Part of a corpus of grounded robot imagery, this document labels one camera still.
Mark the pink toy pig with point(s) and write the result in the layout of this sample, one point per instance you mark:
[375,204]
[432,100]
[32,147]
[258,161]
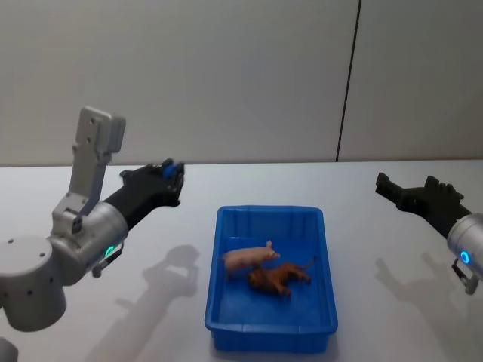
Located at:
[247,259]

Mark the brown toy lion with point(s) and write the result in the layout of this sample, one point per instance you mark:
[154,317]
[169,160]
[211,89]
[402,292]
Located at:
[273,279]

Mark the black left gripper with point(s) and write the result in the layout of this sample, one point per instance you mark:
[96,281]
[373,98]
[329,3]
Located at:
[141,192]

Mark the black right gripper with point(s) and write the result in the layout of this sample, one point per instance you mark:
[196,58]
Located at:
[430,205]

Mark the blue plastic bin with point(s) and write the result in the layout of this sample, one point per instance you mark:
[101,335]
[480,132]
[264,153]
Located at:
[264,313]

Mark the small blue toy piece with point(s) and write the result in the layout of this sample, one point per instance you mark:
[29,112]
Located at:
[170,170]

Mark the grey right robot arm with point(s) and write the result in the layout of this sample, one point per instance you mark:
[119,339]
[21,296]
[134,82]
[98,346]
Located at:
[468,241]

